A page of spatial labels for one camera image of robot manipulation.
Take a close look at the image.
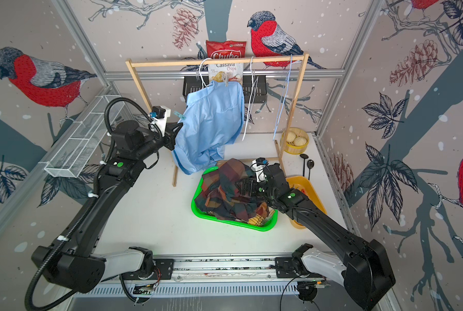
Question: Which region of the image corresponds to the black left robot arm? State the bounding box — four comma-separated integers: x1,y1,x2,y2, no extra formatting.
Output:
24,97,183,310

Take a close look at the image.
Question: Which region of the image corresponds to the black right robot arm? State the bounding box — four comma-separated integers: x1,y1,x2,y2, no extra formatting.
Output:
238,163,396,310

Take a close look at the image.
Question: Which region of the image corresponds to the yellow plastic tray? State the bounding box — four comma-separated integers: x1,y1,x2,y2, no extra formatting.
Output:
286,176,327,229

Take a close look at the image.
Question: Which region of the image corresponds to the white wire hanger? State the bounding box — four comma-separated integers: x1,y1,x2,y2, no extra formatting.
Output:
198,57,213,88
242,56,258,141

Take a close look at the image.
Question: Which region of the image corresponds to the yellow plaid long-sleeve shirt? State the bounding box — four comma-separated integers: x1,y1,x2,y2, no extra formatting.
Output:
247,209,275,227

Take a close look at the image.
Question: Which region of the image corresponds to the black wall-mounted basket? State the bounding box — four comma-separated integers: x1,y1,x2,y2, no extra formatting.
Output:
182,75,267,104

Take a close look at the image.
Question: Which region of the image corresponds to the light blue long-sleeve shirt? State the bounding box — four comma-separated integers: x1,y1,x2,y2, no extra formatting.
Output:
173,82,244,175

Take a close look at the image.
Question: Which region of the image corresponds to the aluminium frame corner post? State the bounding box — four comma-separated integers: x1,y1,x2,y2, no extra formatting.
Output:
50,1,142,115

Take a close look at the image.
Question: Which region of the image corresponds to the green plastic mesh basket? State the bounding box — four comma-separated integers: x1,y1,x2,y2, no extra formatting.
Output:
190,166,279,233

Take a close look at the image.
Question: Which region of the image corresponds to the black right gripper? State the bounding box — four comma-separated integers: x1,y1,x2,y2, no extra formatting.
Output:
233,178,278,202

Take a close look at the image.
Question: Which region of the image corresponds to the red Chuba chips bag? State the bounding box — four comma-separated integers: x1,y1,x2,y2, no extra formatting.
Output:
206,40,247,59

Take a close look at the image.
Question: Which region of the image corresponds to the light blue wire hanger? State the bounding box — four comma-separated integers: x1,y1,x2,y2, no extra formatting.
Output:
272,56,293,141

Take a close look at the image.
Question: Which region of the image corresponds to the teal clothespin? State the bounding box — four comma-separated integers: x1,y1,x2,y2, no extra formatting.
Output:
173,111,186,120

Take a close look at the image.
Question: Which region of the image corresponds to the white wire mesh shelf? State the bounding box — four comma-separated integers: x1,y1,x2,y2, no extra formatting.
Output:
45,95,117,178

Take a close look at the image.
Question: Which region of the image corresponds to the dark multicolour plaid shirt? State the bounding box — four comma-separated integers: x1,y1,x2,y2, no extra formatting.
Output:
194,157,275,224

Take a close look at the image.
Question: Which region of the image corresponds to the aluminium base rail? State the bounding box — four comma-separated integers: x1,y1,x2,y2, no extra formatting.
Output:
66,252,384,285

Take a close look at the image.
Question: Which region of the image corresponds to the wooden clothes rack frame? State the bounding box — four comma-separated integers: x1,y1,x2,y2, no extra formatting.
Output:
125,53,310,170

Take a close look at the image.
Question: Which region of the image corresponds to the white cassava chips bag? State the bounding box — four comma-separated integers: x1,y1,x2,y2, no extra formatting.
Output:
208,63,243,85

